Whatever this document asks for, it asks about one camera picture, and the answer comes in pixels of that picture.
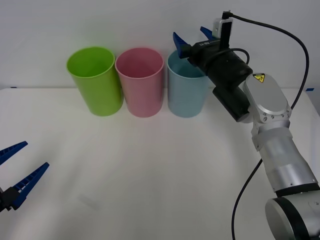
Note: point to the silver and black right arm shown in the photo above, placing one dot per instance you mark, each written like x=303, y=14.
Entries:
x=267, y=100

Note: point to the pale blue plastic bin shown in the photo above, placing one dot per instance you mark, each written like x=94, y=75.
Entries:
x=185, y=100

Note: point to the pink plastic bin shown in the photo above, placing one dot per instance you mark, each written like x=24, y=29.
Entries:
x=142, y=100

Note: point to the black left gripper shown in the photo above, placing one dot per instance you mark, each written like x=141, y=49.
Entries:
x=1, y=200

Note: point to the green plastic bin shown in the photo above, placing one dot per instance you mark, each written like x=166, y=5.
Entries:
x=100, y=97

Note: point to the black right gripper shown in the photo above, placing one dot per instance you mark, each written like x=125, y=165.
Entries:
x=203, y=53

